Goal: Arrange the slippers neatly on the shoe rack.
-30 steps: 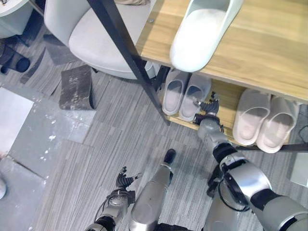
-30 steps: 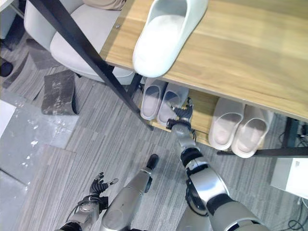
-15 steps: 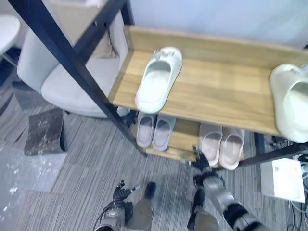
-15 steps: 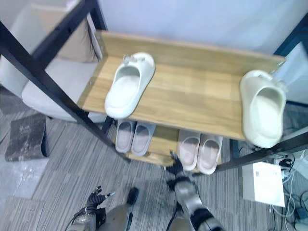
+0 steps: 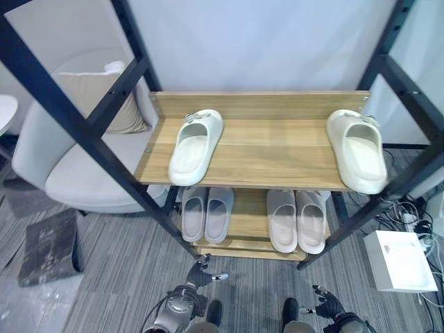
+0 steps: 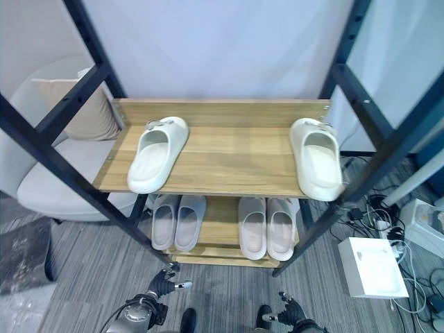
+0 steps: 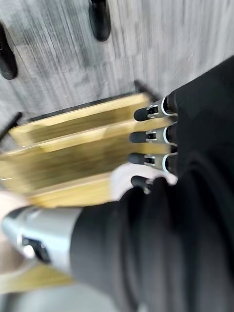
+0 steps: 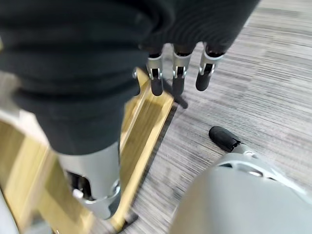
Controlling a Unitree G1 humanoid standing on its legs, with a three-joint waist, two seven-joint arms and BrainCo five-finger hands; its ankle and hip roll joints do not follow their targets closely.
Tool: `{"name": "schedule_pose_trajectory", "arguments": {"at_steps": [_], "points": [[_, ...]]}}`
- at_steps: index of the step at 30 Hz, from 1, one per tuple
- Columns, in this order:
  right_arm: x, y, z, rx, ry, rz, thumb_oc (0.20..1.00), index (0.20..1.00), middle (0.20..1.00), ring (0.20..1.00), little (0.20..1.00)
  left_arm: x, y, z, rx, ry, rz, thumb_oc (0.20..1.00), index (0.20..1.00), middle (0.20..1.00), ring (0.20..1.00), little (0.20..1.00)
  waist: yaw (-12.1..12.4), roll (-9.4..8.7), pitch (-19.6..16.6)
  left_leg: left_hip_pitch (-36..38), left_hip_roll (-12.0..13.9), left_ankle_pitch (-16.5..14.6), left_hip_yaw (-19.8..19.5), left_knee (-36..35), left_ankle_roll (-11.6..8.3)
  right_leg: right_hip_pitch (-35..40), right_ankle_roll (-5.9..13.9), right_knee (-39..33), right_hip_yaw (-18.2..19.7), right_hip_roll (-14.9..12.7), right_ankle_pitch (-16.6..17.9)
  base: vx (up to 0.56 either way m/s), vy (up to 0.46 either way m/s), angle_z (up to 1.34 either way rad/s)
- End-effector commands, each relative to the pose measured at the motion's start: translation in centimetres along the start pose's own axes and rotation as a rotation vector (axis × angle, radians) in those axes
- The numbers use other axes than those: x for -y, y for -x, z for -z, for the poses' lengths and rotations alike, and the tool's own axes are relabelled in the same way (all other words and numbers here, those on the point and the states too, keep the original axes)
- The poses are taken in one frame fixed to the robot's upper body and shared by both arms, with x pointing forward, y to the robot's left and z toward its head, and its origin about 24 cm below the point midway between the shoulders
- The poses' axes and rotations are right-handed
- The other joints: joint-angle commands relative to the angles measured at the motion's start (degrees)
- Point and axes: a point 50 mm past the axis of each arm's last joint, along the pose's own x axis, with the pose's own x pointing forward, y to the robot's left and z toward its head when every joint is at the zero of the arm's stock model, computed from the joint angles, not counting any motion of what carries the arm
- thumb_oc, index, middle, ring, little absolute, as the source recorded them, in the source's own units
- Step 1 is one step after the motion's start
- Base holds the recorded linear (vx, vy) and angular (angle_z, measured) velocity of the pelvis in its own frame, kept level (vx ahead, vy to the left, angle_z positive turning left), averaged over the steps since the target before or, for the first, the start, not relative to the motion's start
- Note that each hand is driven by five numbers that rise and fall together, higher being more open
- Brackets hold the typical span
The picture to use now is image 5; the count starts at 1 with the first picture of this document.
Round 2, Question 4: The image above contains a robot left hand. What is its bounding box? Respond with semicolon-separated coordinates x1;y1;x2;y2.
185;253;230;288

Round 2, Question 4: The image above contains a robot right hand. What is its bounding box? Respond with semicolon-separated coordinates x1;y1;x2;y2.
299;284;348;323

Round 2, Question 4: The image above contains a grey slipper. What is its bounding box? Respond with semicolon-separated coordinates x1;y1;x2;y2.
203;187;235;245
180;187;210;244

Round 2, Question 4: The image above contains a small wooden shelf board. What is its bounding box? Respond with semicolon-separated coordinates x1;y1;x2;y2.
176;187;331;262

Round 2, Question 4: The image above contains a beige slipper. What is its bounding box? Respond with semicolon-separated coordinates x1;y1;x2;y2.
294;189;327;255
266;189;299;254

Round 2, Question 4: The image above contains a white square box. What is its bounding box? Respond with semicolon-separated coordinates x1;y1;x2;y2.
363;230;439;293

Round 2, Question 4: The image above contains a cream slipper with buckle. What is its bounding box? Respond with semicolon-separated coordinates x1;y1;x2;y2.
168;109;225;187
325;109;389;195

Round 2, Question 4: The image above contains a large wooden shelf board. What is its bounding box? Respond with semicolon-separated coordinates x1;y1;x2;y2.
133;90;373;192

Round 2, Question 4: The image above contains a white armchair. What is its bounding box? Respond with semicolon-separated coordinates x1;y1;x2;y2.
12;51;171;214

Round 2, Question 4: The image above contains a dark marble block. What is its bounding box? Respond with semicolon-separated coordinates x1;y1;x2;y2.
17;209;85;288

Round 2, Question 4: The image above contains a beige cushion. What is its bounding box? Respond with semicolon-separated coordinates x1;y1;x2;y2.
58;71;153;135

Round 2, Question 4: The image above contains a round white table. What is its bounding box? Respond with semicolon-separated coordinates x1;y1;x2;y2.
0;94;19;137

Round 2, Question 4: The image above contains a white cable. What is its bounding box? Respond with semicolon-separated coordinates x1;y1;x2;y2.
417;290;444;310

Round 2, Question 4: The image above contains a black cable bundle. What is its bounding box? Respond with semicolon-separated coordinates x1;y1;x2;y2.
346;148;444;250

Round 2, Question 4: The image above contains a black metal rack frame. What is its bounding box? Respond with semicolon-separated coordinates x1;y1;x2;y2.
0;0;444;271

